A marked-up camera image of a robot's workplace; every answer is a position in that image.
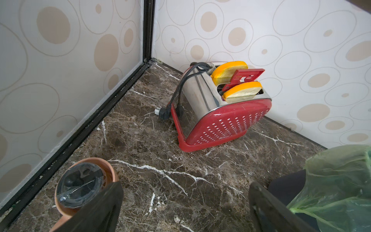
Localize black toaster power cord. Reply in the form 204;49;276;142
154;61;214;121

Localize green plastic bin liner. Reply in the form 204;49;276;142
266;144;371;232

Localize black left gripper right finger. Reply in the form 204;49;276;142
248;183;315;232

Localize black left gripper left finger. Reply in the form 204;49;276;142
55;182;123;232

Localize red yellow toy items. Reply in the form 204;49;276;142
210;61;265;103

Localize red plastic basket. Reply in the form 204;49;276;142
167;62;272;152

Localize brown tape roll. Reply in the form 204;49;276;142
50;157;119;232

